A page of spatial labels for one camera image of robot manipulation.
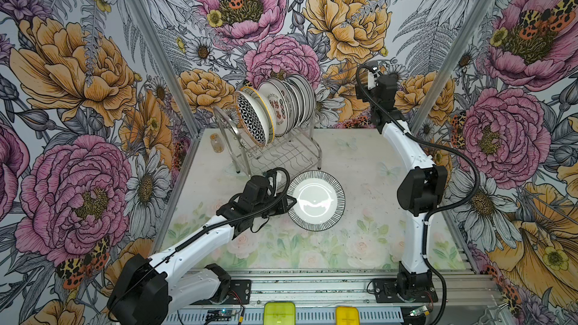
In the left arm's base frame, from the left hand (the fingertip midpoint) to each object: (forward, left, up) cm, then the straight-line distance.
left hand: (294, 207), depth 79 cm
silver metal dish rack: (+32, +3, -8) cm, 33 cm away
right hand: (+42, -31, +22) cm, 57 cm away
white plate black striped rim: (+2, -9, +1) cm, 9 cm away
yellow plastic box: (-30, -16, -14) cm, 36 cm away
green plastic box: (-29, +5, -12) cm, 32 cm away
